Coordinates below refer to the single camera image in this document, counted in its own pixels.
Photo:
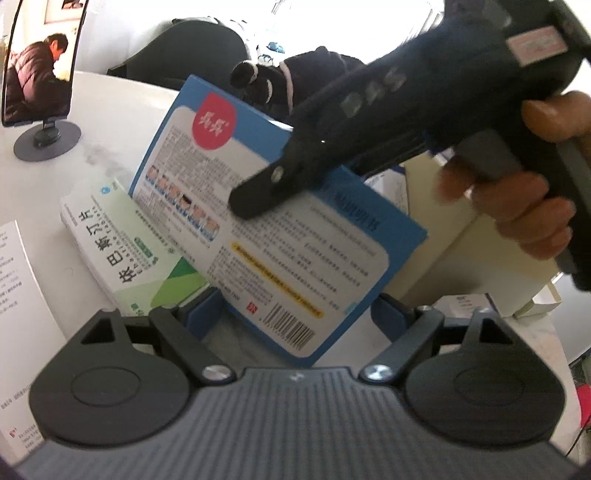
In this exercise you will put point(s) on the beige cardboard storage box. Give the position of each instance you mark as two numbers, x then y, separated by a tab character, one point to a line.
461	258

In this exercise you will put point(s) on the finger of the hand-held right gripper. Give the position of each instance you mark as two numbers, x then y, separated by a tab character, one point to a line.
277	184

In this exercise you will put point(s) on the blue medicine box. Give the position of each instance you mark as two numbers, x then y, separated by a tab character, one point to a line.
277	258

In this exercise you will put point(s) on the white blue-striped medicine box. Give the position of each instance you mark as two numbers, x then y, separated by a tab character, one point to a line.
388	187

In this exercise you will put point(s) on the smartphone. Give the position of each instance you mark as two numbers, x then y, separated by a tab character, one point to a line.
41	69

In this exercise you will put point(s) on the black fleece coat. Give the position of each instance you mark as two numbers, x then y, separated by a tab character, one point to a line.
314	74

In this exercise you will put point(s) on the black phone stand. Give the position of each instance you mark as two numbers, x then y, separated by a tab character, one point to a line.
46	143

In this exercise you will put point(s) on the white marble desktop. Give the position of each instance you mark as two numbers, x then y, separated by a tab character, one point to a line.
106	120

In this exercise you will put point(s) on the dark padded dining chair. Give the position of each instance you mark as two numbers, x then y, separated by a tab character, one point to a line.
203	50

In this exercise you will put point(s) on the person's right hand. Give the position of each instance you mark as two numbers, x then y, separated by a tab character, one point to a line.
531	217

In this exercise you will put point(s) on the teal plush toy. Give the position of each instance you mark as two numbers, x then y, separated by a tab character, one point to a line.
275	47

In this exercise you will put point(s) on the green white medicine box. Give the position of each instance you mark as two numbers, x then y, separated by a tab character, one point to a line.
129	249

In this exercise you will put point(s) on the white narrow medicine box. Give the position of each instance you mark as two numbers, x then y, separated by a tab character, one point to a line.
18	267

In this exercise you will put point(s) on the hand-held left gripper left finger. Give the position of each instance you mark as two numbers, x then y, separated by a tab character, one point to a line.
203	314

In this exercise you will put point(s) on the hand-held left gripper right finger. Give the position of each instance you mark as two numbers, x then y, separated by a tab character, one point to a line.
392	318

